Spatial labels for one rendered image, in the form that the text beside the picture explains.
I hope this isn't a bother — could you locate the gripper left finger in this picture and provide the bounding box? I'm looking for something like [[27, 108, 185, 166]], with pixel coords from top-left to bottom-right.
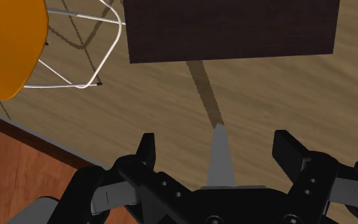
[[6, 132, 195, 224]]

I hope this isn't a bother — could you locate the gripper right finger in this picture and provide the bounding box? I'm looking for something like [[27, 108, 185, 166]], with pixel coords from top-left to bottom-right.
[[272, 129, 358, 224]]

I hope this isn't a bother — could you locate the brown wooden table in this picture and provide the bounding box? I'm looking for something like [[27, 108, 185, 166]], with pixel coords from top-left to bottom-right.
[[0, 105, 238, 224]]

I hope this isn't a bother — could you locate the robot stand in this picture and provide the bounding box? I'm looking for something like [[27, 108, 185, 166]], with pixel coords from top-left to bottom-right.
[[123, 0, 341, 64]]

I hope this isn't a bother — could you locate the orange chair with white legs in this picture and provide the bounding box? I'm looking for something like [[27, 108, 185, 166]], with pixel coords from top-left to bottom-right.
[[0, 0, 127, 102]]

